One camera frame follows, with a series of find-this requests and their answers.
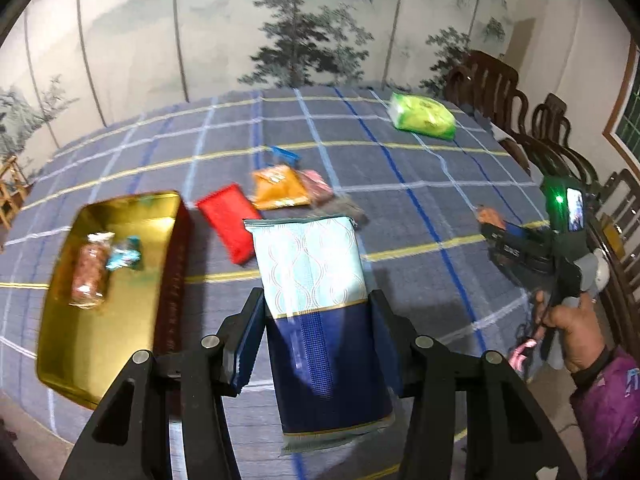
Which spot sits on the small orange snack packet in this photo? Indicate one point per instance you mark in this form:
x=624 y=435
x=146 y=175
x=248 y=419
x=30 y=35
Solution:
x=489 y=216

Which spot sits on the person's right forearm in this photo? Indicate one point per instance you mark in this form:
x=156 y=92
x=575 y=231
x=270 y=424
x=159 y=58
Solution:
x=607 y=410

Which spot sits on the green snack bag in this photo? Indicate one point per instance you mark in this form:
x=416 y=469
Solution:
x=422 y=116

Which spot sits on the pink snack packet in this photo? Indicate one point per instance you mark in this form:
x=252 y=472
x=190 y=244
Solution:
x=315 y=187

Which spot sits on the blue plaid tablecloth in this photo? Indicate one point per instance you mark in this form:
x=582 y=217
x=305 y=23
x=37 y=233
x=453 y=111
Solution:
x=400 y=260

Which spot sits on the window frame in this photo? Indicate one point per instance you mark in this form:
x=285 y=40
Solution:
x=625 y=120

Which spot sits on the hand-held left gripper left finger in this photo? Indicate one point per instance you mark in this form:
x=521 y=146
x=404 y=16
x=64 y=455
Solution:
x=246 y=351

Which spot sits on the dark wooden chair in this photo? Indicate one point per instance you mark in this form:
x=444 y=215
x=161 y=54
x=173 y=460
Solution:
x=487 y=77
x=620 y=240
x=550 y=120

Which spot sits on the red snack packet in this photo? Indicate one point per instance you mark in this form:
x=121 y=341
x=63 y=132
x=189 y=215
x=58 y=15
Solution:
x=227 y=220

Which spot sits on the brown peanut snack packet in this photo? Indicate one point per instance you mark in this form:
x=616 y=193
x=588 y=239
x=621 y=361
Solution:
x=90 y=270

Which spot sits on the blue and white snack packet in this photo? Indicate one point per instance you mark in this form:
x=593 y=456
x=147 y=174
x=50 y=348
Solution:
x=310 y=270

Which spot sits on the painted folding screen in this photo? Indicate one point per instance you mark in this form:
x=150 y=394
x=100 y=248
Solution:
x=250 y=20

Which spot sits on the person's right hand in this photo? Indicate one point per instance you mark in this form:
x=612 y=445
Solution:
x=575 y=330

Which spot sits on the teal candy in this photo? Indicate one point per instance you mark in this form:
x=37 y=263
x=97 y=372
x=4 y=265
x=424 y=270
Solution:
x=125 y=255

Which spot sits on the blue plastic clip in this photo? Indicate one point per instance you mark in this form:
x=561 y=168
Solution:
x=285 y=154

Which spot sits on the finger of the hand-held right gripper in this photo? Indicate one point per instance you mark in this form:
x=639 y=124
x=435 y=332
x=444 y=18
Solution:
x=507 y=234
x=502 y=260

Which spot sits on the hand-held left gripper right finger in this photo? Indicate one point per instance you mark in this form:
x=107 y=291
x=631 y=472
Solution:
x=392 y=356

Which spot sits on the gold metal tin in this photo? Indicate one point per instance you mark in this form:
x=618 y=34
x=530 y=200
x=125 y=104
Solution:
x=125 y=320

